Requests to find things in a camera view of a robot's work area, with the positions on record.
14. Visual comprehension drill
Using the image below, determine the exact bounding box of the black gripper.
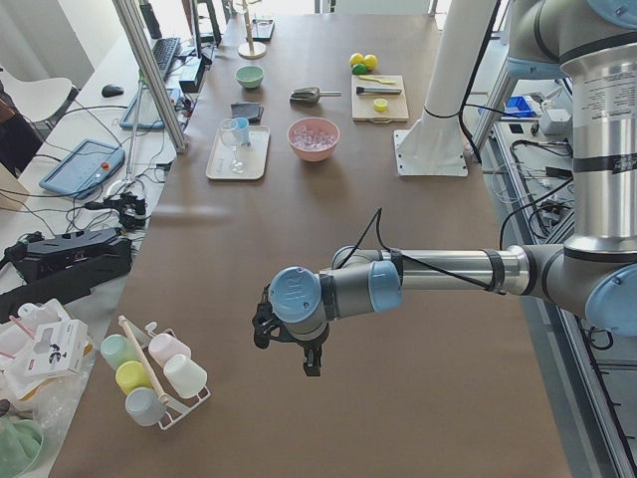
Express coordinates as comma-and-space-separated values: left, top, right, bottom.
252, 286, 329, 377

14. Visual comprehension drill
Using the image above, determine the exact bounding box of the metal ice scoop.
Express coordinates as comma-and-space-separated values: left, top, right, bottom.
290, 87, 341, 105

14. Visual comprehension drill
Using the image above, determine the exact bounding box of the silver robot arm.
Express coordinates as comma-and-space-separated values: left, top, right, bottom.
253, 1, 636, 376

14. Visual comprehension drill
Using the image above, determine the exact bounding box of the pink bowl of ice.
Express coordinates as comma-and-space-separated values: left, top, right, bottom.
287, 117, 340, 162

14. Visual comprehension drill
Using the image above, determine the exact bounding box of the light blue cup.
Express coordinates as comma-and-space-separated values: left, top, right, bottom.
234, 117, 251, 146

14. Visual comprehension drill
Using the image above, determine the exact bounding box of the wooden cup tree stand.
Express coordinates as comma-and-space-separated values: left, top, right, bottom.
233, 0, 267, 60

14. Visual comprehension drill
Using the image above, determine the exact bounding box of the cream serving tray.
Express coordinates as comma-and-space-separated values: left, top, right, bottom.
205, 125, 270, 180

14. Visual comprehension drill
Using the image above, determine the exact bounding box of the clear wine glass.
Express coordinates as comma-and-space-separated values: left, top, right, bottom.
219, 119, 246, 174

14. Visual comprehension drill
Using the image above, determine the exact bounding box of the wooden cutting board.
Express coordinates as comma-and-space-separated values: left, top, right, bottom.
351, 75, 409, 122

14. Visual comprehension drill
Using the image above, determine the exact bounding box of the white product box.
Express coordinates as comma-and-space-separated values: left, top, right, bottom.
24, 320, 88, 378

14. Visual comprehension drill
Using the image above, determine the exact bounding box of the halved lemon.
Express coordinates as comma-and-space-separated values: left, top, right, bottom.
373, 98, 388, 112

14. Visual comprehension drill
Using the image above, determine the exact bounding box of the metal muddler black tip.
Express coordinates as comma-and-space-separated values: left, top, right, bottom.
355, 86, 402, 96

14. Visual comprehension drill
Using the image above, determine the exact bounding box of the yellow plastic knife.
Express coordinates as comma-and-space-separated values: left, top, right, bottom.
358, 75, 396, 85

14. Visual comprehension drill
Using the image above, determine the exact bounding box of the green ceramic bowl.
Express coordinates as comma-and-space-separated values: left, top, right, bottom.
235, 65, 265, 90

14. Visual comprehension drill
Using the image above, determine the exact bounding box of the blue teach pendant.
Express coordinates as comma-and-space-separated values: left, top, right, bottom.
118, 89, 164, 131
39, 139, 125, 199

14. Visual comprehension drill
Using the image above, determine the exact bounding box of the yellow lemon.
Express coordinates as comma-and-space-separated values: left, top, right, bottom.
349, 52, 364, 68

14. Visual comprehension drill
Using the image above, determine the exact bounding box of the black monitor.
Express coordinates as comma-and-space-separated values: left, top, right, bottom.
190, 0, 222, 66

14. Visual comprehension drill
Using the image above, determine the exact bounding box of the black computer mouse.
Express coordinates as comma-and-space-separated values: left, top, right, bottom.
101, 84, 124, 98

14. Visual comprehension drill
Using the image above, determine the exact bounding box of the black keyboard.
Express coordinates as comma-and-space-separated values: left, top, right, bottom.
152, 37, 181, 81

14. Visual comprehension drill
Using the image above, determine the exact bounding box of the white chair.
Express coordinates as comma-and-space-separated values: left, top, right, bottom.
1, 67, 79, 129

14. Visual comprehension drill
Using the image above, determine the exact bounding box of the wire rack with cups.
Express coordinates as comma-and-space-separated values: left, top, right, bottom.
100, 316, 212, 431

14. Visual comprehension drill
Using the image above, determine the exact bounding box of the aluminium frame post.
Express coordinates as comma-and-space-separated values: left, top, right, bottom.
112, 0, 187, 153

